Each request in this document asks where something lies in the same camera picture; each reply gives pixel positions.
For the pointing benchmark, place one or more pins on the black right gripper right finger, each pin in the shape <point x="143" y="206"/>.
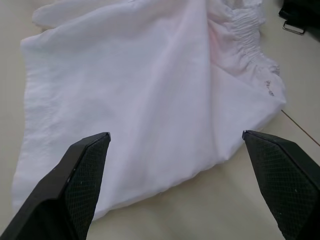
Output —
<point x="287" y="180"/>

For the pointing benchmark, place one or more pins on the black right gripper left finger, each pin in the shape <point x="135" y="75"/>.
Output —
<point x="62" y="195"/>

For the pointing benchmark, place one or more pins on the white cloth garment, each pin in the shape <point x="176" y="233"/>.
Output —
<point x="130" y="95"/>

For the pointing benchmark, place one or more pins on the red and black padded case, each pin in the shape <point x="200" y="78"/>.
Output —
<point x="301" y="11"/>

